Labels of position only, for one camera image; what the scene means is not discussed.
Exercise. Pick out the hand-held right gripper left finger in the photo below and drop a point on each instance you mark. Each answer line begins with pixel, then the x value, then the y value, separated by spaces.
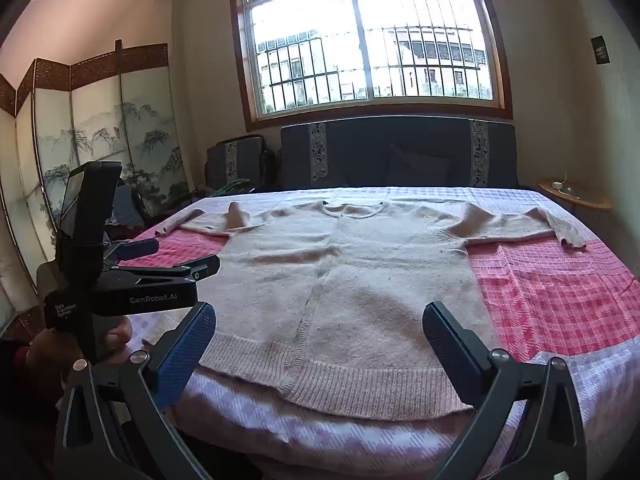
pixel 185 355

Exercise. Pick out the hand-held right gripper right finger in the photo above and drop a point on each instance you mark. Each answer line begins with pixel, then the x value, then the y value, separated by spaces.
pixel 452 355

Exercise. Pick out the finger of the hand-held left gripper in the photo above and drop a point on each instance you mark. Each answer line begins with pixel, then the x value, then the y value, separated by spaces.
pixel 140 248
pixel 200 266

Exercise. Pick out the beige knitted sweater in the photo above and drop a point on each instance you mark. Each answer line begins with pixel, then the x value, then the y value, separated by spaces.
pixel 360 280

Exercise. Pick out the person's left forearm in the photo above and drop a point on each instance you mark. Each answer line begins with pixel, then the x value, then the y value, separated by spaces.
pixel 22 367

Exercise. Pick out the person's left hand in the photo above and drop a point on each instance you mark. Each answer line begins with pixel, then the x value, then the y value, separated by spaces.
pixel 119 334

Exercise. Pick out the pink checked bedsheet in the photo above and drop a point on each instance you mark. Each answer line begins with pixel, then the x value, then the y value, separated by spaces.
pixel 545 300

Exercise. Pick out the dark blue cushioned chair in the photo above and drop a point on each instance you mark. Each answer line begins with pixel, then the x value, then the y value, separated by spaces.
pixel 235 162

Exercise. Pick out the painted folding screen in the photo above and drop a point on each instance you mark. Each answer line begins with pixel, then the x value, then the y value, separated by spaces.
pixel 95 125

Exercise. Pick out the round wooden side table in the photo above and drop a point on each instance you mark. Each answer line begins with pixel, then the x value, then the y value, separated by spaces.
pixel 575 197

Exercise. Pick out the small white object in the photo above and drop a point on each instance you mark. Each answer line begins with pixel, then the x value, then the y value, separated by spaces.
pixel 564 187

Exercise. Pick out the dark upholstered headboard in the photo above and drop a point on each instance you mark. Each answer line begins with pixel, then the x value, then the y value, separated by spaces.
pixel 400 152

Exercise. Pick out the barred window with wooden frame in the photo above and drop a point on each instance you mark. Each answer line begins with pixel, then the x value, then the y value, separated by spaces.
pixel 370 40

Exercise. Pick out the black wall switch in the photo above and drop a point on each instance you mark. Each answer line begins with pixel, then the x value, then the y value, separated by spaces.
pixel 600 50

